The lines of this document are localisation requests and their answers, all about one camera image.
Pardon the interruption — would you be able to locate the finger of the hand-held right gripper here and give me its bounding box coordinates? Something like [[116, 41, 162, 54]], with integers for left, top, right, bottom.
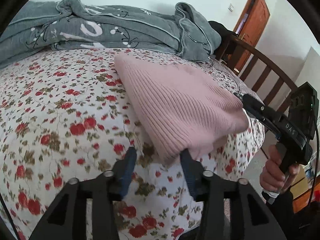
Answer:
[[235, 92, 284, 125], [246, 109, 280, 137]]

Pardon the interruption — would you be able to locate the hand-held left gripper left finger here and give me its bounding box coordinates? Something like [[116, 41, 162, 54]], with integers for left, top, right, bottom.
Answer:
[[29, 147, 138, 240]]

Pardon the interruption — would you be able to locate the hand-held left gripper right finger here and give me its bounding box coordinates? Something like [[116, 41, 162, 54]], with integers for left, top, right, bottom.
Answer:
[[180, 150, 288, 240]]

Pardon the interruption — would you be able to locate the pink ribbed knit sweater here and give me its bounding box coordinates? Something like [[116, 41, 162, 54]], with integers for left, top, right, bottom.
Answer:
[[114, 54, 249, 166]]

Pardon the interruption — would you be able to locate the person's right forearm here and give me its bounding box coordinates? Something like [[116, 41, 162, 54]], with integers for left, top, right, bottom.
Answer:
[[261, 189, 304, 240]]

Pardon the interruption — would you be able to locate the person's right hand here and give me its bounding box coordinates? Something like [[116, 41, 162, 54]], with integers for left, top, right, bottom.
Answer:
[[259, 145, 300, 194]]

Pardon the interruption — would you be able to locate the wooden bed footboard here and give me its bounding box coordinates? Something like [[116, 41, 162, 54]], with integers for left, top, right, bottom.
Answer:
[[215, 34, 299, 108]]

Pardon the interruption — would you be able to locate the white cabinet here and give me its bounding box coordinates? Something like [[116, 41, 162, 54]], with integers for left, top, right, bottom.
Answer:
[[295, 46, 320, 98]]

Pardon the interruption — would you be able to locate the orange wooden furniture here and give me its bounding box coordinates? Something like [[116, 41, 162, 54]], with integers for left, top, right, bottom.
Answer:
[[291, 177, 320, 213]]

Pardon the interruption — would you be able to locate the brown wooden door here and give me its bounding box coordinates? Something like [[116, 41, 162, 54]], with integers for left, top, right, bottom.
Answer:
[[232, 0, 271, 72]]

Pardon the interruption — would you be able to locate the floral bed sheet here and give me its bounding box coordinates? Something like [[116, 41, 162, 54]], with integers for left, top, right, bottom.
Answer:
[[0, 47, 265, 240]]

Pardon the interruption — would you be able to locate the grey printed blanket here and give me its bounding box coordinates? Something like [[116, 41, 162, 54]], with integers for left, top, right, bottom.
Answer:
[[0, 0, 222, 69]]

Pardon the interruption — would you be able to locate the thin black cable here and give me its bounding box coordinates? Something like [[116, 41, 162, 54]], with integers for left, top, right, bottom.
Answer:
[[309, 120, 320, 205]]

